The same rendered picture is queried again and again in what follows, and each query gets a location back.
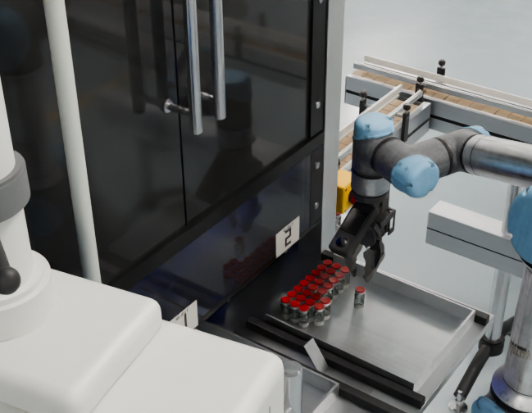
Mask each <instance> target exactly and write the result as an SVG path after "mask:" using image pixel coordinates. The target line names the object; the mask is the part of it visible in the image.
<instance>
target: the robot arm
mask: <svg viewBox="0 0 532 413"><path fill-rule="evenodd" d="M393 125H394V123H393V119H392V118H391V117H390V116H387V115H385V114H383V113H379V112H368V113H366V114H362V115H360V116H359V117H358V118H356V120H355V122H354V130H353V135H352V168H351V172H352V174H351V188H352V190H351V195H352V197H353V198H354V199H355V200H356V201H355V202H354V204H353V205H352V208H351V209H350V211H349V213H348V214H347V216H346V217H345V219H344V220H343V223H342V224H341V225H340V227H339V229H338V231H337V232H336V234H335V236H334V237H333V239H332V240H331V242H330V244H329V249H330V250H331V251H332V252H333V253H335V254H337V255H339V256H342V257H344V260H345V262H346V265H347V267H348V269H349V271H350V273H351V275H352V277H355V276H356V273H357V267H356V261H357V255H358V254H359V253H360V251H361V249H362V247H363V245H364V246H365V248H367V249H366V250H365V251H364V252H363V257H364V259H365V262H366V264H365V267H364V270H365V274H364V275H363V278H364V280H365V281H366V282H367V283H368V282H369V281H370V280H371V279H372V278H373V277H374V276H375V273H376V271H377V269H378V267H379V265H380V263H381V262H382V260H383V259H384V256H385V251H384V244H383V242H382V237H383V236H384V235H385V234H386V233H387V232H388V235H390V234H391V233H392V232H393V231H394V226H395V216H396V209H393V208H391V207H389V192H390V184H392V185H393V186H394V187H395V188H396V189H397V190H399V191H400V192H403V193H405V194H406V195H408V196H409V197H413V198H420V197H424V196H426V195H427V194H428V192H429V191H432V190H433V189H434V188H435V186H436V184H437V183H438V181H439V179H440V178H443V177H444V176H447V175H451V174H454V173H457V172H464V173H467V174H471V175H478V176H481V177H484V178H487V179H493V180H497V181H500V182H503V183H506V184H512V185H515V186H519V187H522V188H525V189H524V190H522V191H521V192H520V193H519V194H518V195H517V196H516V197H515V199H514V200H513V202H512V204H511V206H510V209H509V212H508V217H507V229H508V233H511V234H512V238H511V242H512V246H513V247H514V248H515V250H516V252H517V253H518V255H519V258H520V259H521V261H522V262H523V263H524V264H525V269H524V274H523V278H522V282H521V289H520V293H519V297H518V301H517V305H516V312H515V316H514V320H513V325H512V331H511V336H510V340H509V343H508V348H507V355H506V359H505V363H504V364H503V365H501V366H499V367H498V368H497V369H496V370H495V371H494V373H493V377H492V380H491V384H490V388H489V392H488V393H487V394H486V395H484V396H479V397H478V399H476V400H475V401H474V402H473V404H472V406H471V413H532V144H529V143H522V142H517V141H513V140H509V139H504V138H497V137H493V136H491V135H490V134H489V132H488V131H486V130H484V128H483V127H481V126H478V125H472V126H469V127H462V128H460V129H457V130H455V131H453V132H450V133H447V134H443V135H440V136H437V137H434V138H430V139H427V140H425V141H422V142H419V143H414V144H412V145H407V144H406V143H404V142H403V141H402V140H400V139H399V138H397V137H395V136H394V135H393V133H394V130H395V129H394V128H393ZM392 218H393V227H392V228H390V221H391V219H392ZM368 247H369V248H368Z"/></svg>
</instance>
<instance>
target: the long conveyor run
mask: <svg viewBox="0 0 532 413"><path fill-rule="evenodd" d="M364 61H366V63H365V64H362V63H360V62H356V61H355V62H354V63H353V68H355V69H357V70H355V71H354V72H353V73H351V74H349V75H346V78H345V94H344V103H347V104H349V105H352V106H355V107H359V104H360V100H361V97H360V92H361V91H362V90H365V91H367V97H366V104H370V105H373V104H374V103H376V102H377V101H379V100H380V99H381V98H382V97H383V96H385V95H386V94H387V93H389V92H390V91H392V90H393V89H395V88H396V87H397V86H399V85H400V84H402V92H401V93H399V94H400V97H403V98H409V97H411V96H412V95H413V94H415V93H416V92H417V91H419V90H421V91H423V94H422V97H421V98H419V99H418V100H417V102H422V103H423V102H431V112H430V127H429V129H432V130H436V131H439V132H441V133H445V134H447V133H450V132H453V131H455V130H457V129H460V128H462V127H469V126H472V125H478V126H481V127H483V128H484V130H486V131H488V132H489V134H490V135H491V136H493V137H497V138H504V139H509V140H513V141H517V142H522V143H529V144H532V99H529V98H523V97H520V96H517V95H514V94H510V93H505V92H502V91H499V90H496V89H492V88H487V87H484V86H480V85H478V84H472V83H468V82H466V81H462V80H459V79H454V78H450V77H447V76H445V70H446V68H443V66H445V64H446V61H445V60H444V59H440V60H439V65H440V66H438V67H437V74H435V73H432V72H429V71H425V70H420V69H417V68H414V67H410V66H405V65H402V64H398V63H395V62H392V61H386V60H384V59H380V58H377V57H372V56H368V55H365V60H364Z"/></svg>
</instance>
